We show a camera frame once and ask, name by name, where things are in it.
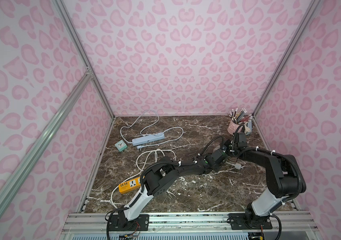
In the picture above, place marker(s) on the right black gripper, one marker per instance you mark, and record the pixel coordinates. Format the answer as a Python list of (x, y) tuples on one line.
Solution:
[(241, 139)]

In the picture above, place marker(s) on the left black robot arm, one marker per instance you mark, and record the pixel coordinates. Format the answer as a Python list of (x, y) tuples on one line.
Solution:
[(160, 176)]

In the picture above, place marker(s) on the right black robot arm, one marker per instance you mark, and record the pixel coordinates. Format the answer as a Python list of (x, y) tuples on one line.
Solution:
[(284, 179)]

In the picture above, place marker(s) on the light blue power strip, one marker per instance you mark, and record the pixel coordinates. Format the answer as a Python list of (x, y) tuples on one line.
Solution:
[(148, 139)]

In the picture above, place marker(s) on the orange power strip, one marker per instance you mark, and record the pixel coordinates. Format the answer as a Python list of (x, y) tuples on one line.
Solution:
[(129, 186)]

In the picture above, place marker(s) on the pink pencil cup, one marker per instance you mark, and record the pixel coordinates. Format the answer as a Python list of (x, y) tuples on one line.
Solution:
[(233, 127)]

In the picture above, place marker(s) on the blue beige pencil sharpener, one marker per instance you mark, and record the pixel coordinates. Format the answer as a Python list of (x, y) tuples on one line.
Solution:
[(248, 127)]

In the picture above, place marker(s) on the bundle of pencils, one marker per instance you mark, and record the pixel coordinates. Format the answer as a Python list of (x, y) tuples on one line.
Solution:
[(240, 116)]

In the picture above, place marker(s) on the small green alarm clock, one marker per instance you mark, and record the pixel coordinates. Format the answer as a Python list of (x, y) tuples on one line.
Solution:
[(121, 145)]

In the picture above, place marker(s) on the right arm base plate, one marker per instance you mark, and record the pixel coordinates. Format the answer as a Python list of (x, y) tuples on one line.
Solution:
[(244, 221)]

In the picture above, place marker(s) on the aluminium front rail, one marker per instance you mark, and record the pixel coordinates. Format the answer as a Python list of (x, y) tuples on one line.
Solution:
[(194, 222)]

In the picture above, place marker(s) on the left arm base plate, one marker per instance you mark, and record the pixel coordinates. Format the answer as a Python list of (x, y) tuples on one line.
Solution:
[(118, 223)]

